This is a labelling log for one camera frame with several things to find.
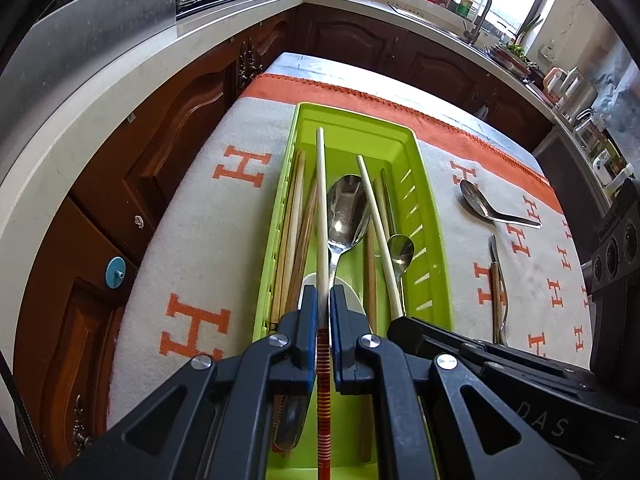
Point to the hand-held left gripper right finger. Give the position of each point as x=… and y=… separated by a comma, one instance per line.
x=336, y=335

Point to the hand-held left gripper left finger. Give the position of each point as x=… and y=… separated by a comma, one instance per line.
x=312, y=330

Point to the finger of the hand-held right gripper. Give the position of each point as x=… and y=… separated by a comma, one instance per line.
x=475, y=352

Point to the brown wooden chopstick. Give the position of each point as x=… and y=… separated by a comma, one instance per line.
x=371, y=275
x=306, y=245

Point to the small steel spoon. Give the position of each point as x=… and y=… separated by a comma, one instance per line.
x=401, y=252

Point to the large steel spoon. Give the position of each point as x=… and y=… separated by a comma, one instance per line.
x=345, y=215

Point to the steel chopstick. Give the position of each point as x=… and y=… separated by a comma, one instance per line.
x=390, y=200

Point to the green plastic utensil tray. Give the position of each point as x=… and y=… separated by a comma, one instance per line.
x=350, y=130

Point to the light bamboo chopstick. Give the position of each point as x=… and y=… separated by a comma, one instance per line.
x=291, y=240
x=282, y=255

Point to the dark grey appliance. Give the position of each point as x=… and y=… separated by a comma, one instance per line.
x=565, y=180

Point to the glass jar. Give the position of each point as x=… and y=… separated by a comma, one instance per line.
x=590, y=127

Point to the beige orange printed blanket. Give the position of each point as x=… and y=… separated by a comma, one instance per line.
x=210, y=240

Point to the white orange kettle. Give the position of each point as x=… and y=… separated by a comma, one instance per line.
x=562, y=85

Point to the blue round cabinet lock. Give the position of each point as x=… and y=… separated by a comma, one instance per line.
x=116, y=272

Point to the plate of green vegetables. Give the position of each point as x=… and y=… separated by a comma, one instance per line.
x=510, y=57

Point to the brown wooden cabinet row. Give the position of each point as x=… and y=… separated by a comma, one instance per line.
x=150, y=135

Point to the steel kitchen faucet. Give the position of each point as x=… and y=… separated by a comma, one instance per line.
x=475, y=25

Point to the green dish soap bottle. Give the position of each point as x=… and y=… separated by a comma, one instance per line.
x=467, y=6

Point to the white kitchen countertop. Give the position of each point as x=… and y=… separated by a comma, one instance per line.
x=100, y=90

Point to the stainless steel panel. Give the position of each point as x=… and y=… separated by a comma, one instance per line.
x=90, y=25

